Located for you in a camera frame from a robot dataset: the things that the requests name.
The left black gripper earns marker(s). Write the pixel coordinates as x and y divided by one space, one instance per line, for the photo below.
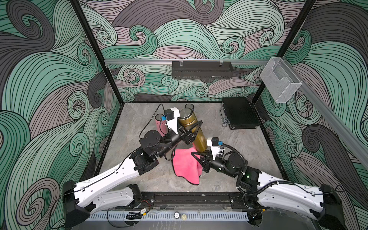
184 137

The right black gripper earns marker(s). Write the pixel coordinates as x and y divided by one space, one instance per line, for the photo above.
206 161

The gold thermos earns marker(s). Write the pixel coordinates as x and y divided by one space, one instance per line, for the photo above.
188 120

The pink microfiber cloth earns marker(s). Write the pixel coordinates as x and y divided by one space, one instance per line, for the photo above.
186 166

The pink thermos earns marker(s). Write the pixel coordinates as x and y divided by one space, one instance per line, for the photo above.
161 124

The blue thermos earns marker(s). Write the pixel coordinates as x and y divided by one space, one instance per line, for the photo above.
190 106

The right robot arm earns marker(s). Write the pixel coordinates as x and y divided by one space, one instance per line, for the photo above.
262 191

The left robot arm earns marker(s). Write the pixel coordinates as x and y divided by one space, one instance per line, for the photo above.
84 198

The metal rings on case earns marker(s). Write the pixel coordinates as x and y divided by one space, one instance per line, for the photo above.
223 119

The black case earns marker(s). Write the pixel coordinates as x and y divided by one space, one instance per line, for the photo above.
239 113

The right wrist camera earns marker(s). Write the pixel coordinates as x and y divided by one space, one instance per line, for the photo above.
215 147

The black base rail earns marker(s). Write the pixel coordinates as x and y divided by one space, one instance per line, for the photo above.
235 200

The black wall shelf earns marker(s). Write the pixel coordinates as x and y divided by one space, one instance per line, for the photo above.
206 71

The clear plastic wall holder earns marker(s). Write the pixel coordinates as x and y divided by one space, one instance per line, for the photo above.
280 79

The white slotted cable duct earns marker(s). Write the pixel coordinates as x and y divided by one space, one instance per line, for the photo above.
174 215

